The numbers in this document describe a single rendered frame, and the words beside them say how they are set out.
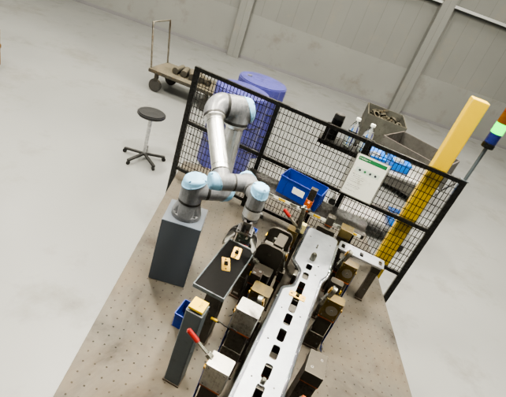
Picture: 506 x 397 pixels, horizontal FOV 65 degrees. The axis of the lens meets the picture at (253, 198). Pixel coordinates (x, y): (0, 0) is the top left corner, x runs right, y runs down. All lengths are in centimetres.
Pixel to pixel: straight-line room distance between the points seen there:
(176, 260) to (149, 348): 45
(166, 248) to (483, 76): 1086
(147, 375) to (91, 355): 25
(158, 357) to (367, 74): 1006
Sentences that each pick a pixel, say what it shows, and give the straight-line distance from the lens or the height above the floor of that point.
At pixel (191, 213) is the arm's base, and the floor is 115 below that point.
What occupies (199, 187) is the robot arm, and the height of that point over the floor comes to 131.
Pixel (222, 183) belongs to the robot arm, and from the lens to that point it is 161.
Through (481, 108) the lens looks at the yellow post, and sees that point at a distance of 267.
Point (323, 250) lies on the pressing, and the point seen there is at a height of 100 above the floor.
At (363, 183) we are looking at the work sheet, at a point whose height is 127.
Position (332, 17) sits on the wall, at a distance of 1093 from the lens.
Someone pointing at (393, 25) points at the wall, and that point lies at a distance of 1119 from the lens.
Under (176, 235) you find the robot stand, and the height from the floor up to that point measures 103.
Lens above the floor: 228
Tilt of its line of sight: 30 degrees down
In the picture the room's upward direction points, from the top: 20 degrees clockwise
